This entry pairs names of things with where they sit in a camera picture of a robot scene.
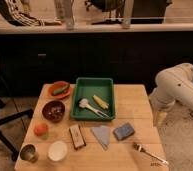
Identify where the dark brown bowl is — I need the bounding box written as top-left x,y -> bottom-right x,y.
42,100 -> 65,123

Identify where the white dish brush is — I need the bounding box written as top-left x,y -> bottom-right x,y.
79,98 -> 108,117

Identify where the grey-blue towel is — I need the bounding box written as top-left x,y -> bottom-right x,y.
91,125 -> 110,150

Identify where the green plastic tray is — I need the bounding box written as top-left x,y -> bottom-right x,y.
70,77 -> 115,121

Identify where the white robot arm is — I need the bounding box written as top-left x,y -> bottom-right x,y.
149,63 -> 193,126

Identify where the white round bowl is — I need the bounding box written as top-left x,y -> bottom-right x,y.
48,141 -> 68,162

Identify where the blue sponge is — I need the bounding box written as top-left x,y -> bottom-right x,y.
113,123 -> 135,141

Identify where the black office chair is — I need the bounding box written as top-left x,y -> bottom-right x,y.
0,71 -> 34,163

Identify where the dark long counter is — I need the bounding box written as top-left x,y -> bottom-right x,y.
0,27 -> 193,96

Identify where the metal fork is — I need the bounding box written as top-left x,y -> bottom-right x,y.
132,142 -> 169,165

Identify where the green cucumber toy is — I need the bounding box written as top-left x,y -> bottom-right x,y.
52,84 -> 70,96

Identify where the yellow corn toy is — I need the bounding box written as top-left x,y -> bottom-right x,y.
93,95 -> 109,109

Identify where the orange plate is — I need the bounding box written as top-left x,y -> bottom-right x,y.
48,81 -> 71,99

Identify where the small metal cup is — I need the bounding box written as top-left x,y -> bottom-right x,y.
20,144 -> 38,163

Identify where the orange peach toy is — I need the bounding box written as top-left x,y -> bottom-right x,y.
33,123 -> 49,139

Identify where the brown rectangular box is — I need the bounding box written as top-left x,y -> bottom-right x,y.
69,124 -> 86,150

